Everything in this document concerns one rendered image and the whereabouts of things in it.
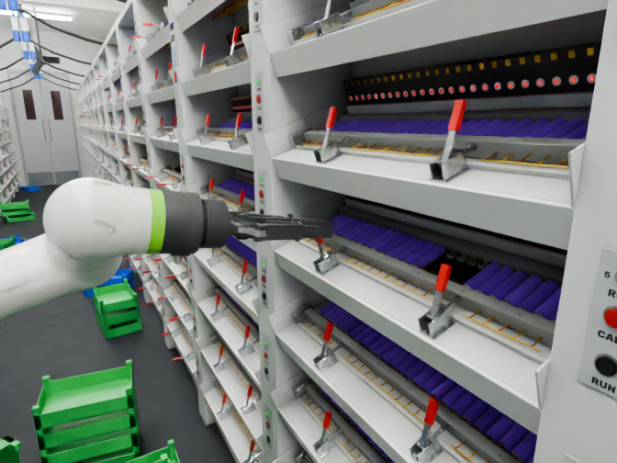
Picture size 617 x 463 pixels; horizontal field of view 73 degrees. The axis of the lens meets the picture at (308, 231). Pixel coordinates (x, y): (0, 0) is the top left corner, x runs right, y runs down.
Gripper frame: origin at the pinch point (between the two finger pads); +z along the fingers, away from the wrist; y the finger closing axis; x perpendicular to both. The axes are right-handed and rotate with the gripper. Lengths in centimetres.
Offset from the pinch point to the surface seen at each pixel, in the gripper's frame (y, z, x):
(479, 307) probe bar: 29.8, 7.9, -3.7
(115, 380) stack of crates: -101, -17, -83
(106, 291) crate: -218, -9, -89
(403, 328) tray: 23.2, 2.1, -8.9
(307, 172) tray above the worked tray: -4.0, -0.2, 9.4
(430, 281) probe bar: 21.5, 7.6, -3.0
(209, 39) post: -88, 4, 47
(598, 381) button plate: 46.9, 0.9, -3.3
